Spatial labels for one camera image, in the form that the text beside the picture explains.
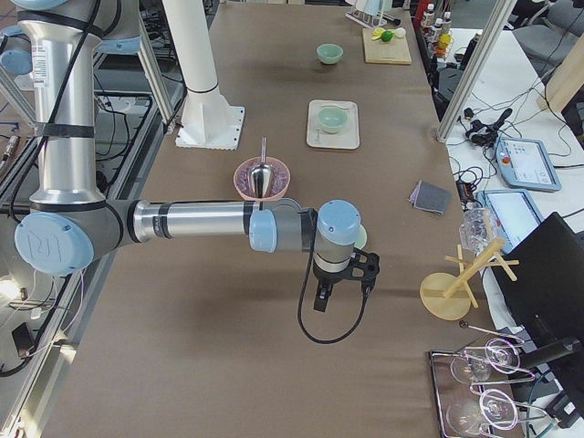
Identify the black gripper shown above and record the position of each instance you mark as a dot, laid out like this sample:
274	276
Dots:
327	278

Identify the green bowl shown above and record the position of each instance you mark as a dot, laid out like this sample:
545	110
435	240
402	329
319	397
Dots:
329	53
332	119
362	238

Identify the wooden cup tree stand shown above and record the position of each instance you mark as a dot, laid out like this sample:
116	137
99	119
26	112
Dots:
450	297

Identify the pink bowl with ice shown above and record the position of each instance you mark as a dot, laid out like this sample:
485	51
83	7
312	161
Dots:
282	179

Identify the metal scoop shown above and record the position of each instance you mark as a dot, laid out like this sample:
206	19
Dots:
261	175

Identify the grey folded cloth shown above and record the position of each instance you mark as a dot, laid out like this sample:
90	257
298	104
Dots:
430	198

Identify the clear glass cup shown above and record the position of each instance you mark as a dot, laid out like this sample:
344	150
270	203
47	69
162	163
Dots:
478	229

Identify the cream serving tray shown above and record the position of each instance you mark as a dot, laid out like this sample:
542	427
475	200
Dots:
347	139

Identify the green bowl on tray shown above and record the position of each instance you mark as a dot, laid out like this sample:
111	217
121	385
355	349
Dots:
332	119

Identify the upper wine glass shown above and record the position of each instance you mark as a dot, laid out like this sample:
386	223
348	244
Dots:
479	364

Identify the lower wine glass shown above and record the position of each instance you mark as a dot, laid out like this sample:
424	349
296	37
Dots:
492	413

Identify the near teach pendant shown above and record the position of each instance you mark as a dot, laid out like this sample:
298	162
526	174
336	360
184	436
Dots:
515	212

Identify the teach pendant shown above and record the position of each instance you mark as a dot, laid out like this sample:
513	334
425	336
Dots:
515	212
524	163

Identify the black monitor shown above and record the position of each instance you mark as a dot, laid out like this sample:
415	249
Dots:
547	296

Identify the far teach pendant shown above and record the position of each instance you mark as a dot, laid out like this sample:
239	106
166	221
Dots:
524	163

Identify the bamboo cutting board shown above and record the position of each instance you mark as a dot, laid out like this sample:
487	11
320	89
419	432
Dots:
394	52

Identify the green lime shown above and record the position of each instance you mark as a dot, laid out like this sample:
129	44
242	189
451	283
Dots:
387	36

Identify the light blue cup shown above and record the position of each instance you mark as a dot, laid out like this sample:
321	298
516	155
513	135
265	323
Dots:
375	7

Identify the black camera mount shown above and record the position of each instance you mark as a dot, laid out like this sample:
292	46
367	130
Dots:
362	266

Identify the white camera pole base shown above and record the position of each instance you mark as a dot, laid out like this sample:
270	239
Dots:
208	121

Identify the aluminium frame post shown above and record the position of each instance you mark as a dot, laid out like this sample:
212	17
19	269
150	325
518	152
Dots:
494	26

